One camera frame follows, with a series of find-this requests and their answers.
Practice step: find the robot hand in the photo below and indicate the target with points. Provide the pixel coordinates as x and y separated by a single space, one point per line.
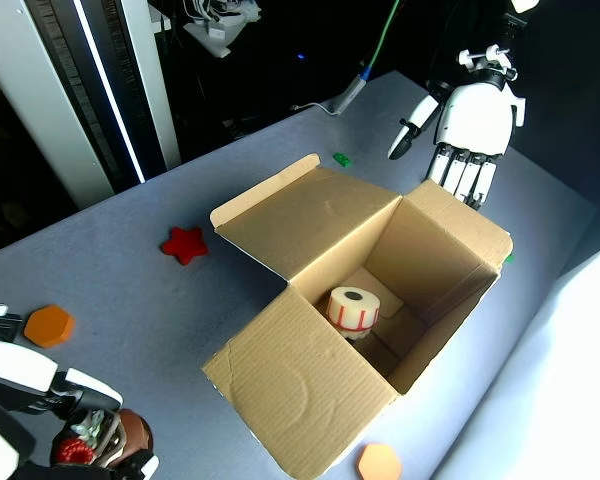
475 120
15 367

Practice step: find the chocolate toy cake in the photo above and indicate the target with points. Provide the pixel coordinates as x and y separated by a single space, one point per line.
137 430

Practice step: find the brown and white cardboard box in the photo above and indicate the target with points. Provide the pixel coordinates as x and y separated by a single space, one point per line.
300 390

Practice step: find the orange hexagon toy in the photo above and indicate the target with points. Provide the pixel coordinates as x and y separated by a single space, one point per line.
380 462
49 327

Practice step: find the grey usb adapter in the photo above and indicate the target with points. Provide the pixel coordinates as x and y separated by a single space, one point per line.
349 95

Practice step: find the grey table cloth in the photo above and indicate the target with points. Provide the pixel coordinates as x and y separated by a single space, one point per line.
130 300

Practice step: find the red star toy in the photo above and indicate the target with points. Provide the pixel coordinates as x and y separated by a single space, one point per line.
184 246

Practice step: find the white robot body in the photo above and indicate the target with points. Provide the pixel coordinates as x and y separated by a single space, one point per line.
540 380

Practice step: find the white cabinet frame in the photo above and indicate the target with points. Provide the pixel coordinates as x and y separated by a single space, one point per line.
40 100

